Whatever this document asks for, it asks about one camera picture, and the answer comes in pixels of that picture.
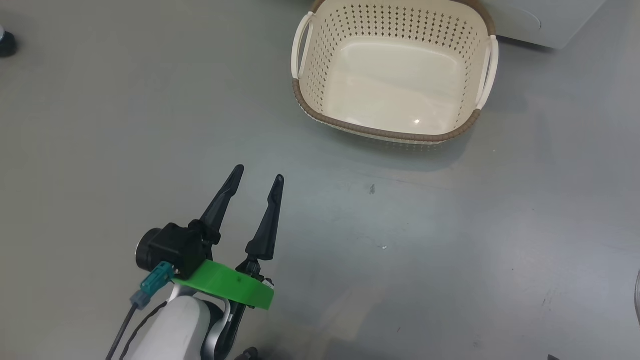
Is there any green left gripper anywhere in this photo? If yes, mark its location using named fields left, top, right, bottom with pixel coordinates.
left=172, top=164, right=285, bottom=311

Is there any white front-load washing machine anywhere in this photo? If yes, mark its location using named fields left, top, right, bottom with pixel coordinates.
left=482, top=0, right=608, bottom=50

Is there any cream perforated laundry basket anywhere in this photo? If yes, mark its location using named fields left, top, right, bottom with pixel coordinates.
left=291, top=0, right=499, bottom=146

